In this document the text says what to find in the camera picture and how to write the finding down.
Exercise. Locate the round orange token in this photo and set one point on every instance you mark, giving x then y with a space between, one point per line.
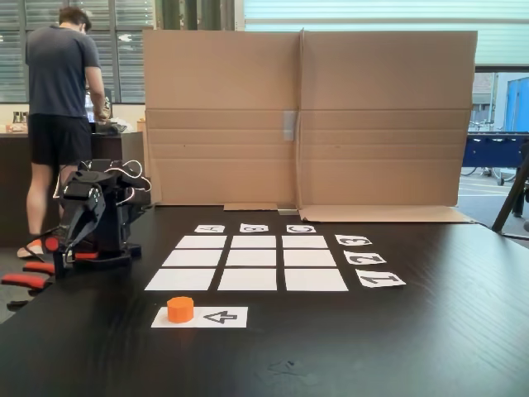
180 309

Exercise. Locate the white nine-square grid sheet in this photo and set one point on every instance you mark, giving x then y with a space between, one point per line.
251 258

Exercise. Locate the red and black clamp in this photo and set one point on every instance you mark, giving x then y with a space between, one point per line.
51 245
29 281

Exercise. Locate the dark wooden counter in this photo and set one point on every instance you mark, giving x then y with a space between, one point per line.
12 186

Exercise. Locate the standing person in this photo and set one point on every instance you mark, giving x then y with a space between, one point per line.
58 82

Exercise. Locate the paper sheet letter A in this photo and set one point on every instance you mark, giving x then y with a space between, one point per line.
210 228

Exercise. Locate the paper sheet letter B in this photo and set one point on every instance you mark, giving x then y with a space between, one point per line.
254 228

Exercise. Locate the white arrow paper sheet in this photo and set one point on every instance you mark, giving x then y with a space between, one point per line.
223 317

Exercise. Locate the grey tape strip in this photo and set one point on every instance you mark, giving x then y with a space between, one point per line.
287 211
289 125

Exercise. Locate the paper sheet letter C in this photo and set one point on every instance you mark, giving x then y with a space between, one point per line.
301 228

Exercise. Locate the clear tape scrap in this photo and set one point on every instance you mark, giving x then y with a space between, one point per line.
285 366

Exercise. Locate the paper sheet number 3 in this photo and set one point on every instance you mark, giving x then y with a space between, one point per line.
353 240

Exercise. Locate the paper sheet number 2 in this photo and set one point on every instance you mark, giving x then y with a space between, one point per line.
364 258

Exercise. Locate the paper sheet number 1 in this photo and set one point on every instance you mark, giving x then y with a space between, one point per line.
380 279

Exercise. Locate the blue foosball table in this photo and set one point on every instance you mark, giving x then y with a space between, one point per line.
492 144

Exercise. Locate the black tripod leg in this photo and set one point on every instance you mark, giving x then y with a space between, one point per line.
510 198

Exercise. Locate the brown cardboard box wall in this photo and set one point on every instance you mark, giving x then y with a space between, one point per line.
223 124

